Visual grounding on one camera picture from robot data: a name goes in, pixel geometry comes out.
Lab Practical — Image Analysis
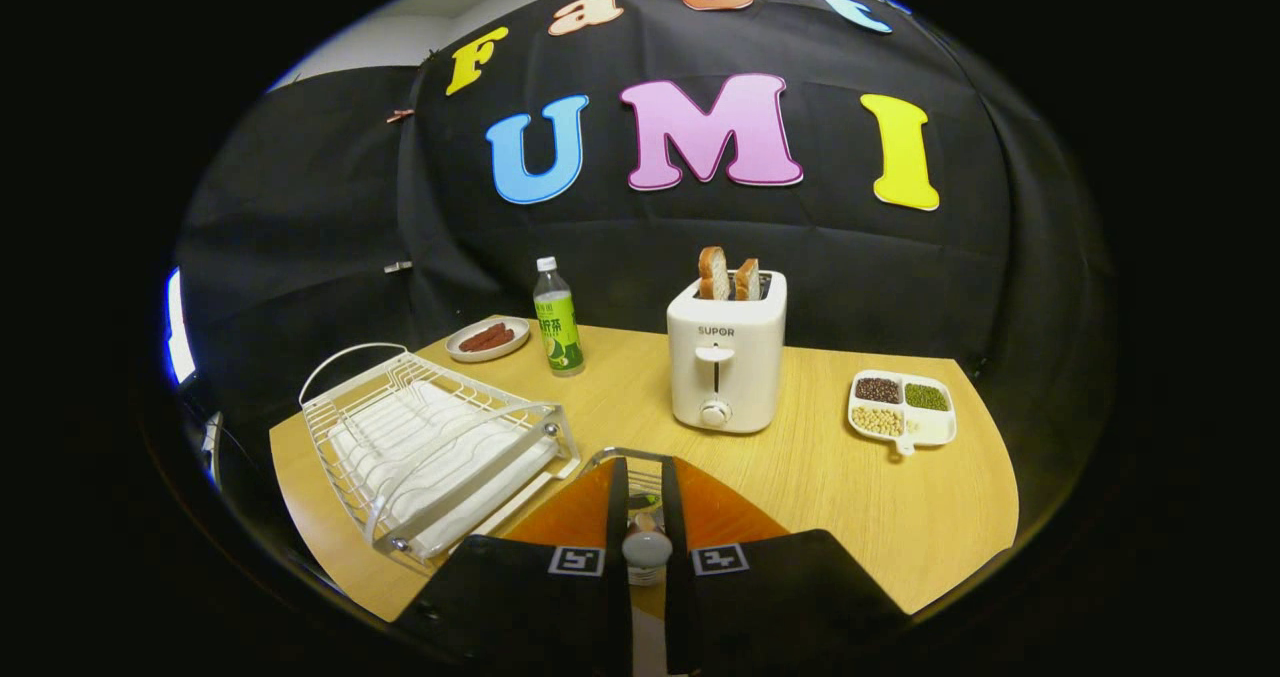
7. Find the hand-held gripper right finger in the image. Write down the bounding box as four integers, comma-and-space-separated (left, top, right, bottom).
660, 457, 911, 676

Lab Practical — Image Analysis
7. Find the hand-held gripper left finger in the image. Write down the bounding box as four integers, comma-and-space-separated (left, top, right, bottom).
395, 457, 633, 676

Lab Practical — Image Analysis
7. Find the spoon with red checked handle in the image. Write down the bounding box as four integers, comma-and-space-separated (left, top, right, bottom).
620, 492, 676, 588

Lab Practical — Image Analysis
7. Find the silver wire basket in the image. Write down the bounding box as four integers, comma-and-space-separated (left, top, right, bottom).
580, 446, 691, 513

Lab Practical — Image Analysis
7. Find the white wire dish rack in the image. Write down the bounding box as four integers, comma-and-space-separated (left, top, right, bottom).
299, 343, 581, 565

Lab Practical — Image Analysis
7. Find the small grey round dish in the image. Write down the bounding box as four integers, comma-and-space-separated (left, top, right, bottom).
445, 316, 532, 363

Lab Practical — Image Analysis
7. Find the white divided dish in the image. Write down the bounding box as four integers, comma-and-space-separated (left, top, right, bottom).
847, 369, 958, 456

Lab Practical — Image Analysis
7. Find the white toaster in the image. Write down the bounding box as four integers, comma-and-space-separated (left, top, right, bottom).
666, 270, 788, 434

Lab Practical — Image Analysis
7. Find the white ribbed drain tray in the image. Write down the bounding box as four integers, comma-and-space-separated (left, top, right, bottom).
328, 381, 581, 558

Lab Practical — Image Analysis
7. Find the green label drink bottle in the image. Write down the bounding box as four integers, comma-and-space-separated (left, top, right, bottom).
533, 256, 585, 376

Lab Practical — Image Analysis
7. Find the bright white light panel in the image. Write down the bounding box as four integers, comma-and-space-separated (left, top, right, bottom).
165, 267, 197, 388

